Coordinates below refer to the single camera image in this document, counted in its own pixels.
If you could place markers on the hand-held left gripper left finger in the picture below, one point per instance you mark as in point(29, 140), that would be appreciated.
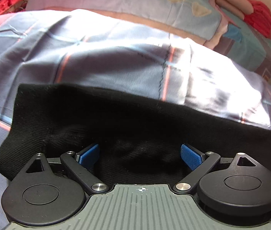
point(89, 155)

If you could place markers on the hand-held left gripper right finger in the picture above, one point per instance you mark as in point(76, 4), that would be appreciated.
point(190, 157)

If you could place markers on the black knit pants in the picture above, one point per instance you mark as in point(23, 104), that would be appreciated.
point(126, 127)

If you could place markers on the plaid bed sheet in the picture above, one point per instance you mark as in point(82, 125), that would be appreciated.
point(102, 60)

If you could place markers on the patchwork blanket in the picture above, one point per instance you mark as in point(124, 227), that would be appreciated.
point(164, 7)

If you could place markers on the red cloth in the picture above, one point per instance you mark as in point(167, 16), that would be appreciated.
point(260, 16)

